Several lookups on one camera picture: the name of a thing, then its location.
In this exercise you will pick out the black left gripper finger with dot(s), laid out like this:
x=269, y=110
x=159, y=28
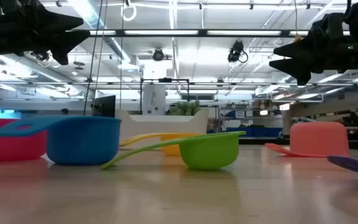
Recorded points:
x=57, y=21
x=64, y=40

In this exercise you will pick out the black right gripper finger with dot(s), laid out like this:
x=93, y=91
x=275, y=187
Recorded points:
x=300, y=67
x=300, y=49

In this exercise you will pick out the orange measuring cup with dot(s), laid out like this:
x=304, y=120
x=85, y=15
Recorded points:
x=319, y=140

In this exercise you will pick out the blue measuring cup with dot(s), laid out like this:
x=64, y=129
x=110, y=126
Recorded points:
x=82, y=143

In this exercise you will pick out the dark purple measuring cup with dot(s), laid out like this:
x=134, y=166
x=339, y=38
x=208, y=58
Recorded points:
x=356, y=165

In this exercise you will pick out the red measuring cup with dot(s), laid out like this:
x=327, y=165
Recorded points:
x=11, y=149

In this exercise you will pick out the green measuring cup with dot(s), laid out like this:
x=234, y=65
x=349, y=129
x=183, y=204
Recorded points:
x=210, y=152

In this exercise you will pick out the yellow measuring cup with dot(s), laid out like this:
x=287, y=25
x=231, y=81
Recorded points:
x=170, y=150

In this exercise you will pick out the white plastic basket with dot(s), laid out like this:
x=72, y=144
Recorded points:
x=154, y=127

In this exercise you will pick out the person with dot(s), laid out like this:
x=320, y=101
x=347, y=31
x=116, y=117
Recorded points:
x=64, y=111

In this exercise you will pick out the blue storage bins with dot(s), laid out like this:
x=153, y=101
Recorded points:
x=259, y=132

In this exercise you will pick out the black computer monitor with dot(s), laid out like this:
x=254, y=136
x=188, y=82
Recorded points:
x=104, y=107

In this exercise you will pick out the black ceiling light track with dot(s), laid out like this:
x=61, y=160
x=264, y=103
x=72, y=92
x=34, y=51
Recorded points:
x=202, y=32

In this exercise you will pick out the white machine cabinet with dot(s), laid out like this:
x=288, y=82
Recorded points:
x=154, y=99

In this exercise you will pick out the green artificial plant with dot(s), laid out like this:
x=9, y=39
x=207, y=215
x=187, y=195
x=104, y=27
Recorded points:
x=185, y=109

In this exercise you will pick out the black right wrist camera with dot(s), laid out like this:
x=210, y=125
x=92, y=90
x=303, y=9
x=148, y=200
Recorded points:
x=326, y=28

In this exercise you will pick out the black ceiling-mounted camera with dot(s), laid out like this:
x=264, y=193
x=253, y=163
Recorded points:
x=158, y=55
x=235, y=51

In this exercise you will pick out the black aluminium table frame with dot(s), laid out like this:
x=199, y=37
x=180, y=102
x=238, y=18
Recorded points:
x=259, y=140

